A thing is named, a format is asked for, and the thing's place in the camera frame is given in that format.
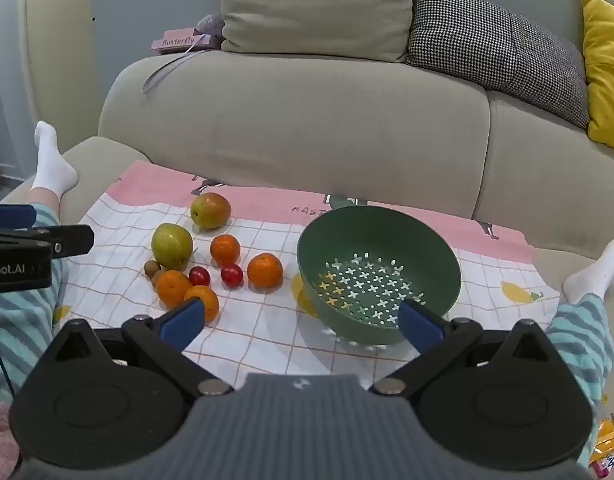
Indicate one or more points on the beige sofa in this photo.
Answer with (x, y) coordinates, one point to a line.
(297, 125)

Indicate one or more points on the yellow cushion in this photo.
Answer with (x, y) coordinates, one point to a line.
(607, 70)

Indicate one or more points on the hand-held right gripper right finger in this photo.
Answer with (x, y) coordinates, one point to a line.
(418, 324)

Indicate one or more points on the person's leg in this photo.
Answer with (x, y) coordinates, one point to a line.
(582, 340)
(22, 320)

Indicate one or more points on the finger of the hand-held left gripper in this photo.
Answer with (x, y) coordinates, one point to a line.
(72, 240)

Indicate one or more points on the pink gift box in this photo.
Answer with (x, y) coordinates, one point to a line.
(177, 40)

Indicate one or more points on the red cherry tomato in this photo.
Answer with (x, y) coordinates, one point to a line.
(231, 275)
(199, 276)

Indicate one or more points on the pink snack packet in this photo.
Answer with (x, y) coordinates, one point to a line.
(606, 466)

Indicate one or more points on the grey plush toy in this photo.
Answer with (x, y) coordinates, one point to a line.
(211, 25)

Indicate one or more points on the orange mandarin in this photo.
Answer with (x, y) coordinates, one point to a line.
(225, 249)
(210, 300)
(264, 271)
(173, 287)

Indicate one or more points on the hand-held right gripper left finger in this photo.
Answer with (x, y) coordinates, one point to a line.
(183, 321)

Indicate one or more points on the person's right leg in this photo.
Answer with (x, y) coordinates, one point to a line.
(582, 340)

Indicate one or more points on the houndstooth cushion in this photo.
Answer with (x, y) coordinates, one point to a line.
(487, 45)

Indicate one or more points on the red green mango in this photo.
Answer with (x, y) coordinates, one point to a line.
(210, 210)

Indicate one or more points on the green colander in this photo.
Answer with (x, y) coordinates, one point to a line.
(377, 240)

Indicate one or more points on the green pear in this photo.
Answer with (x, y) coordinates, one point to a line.
(172, 246)

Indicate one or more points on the grey ribbon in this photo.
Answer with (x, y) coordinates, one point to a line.
(159, 72)

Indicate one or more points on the beige cushion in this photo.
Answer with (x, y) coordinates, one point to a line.
(312, 5)

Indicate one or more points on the orange snack packet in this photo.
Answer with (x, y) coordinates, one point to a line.
(607, 437)

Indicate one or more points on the person's left leg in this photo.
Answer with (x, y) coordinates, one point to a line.
(22, 320)

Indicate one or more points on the pink checked printed cloth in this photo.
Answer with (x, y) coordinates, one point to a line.
(267, 330)

